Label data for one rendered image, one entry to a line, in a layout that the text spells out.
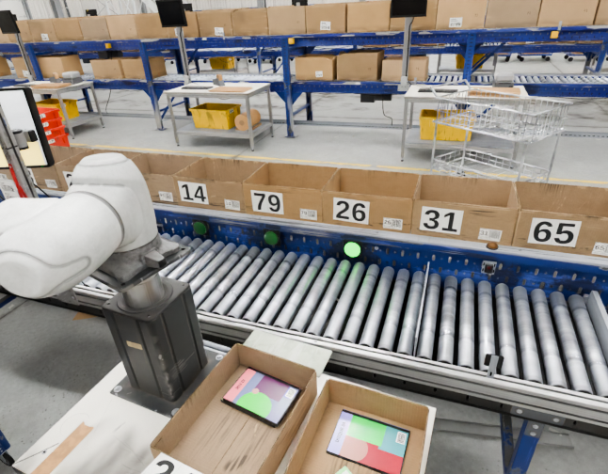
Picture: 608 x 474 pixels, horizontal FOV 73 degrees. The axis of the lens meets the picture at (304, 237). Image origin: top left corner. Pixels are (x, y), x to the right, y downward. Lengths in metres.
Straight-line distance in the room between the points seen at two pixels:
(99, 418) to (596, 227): 1.78
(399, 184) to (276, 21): 4.90
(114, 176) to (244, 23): 5.96
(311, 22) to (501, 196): 4.86
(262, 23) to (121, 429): 6.03
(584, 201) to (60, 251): 1.91
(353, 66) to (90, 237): 5.41
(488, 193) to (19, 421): 2.55
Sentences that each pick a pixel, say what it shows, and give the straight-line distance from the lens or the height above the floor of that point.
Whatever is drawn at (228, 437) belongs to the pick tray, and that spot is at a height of 0.76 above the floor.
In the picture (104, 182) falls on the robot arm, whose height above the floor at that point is 1.45.
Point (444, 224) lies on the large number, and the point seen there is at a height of 0.95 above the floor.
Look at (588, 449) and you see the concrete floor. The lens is 2.39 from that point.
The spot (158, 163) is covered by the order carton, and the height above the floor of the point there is 0.99.
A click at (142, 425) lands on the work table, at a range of 1.36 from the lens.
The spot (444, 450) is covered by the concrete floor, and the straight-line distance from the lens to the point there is 2.16.
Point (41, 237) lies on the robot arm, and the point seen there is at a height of 1.42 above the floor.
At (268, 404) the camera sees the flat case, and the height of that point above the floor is 0.78.
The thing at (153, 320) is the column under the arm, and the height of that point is 1.07.
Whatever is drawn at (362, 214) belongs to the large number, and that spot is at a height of 0.95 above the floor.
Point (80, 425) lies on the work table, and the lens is 1.44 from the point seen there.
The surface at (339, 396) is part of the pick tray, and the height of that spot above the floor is 0.79.
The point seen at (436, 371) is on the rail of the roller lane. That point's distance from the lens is 1.42.
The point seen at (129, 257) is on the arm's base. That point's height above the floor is 1.25.
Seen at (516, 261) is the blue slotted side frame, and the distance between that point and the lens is 1.79.
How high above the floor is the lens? 1.77
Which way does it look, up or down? 30 degrees down
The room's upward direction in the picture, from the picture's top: 3 degrees counter-clockwise
